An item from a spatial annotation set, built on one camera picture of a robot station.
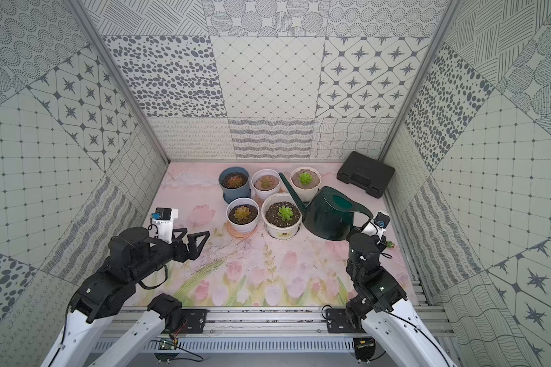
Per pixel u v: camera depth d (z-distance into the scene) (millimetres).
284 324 747
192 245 582
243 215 881
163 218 554
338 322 733
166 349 707
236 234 927
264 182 984
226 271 847
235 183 984
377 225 566
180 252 570
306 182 982
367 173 1087
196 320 735
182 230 686
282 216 878
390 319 479
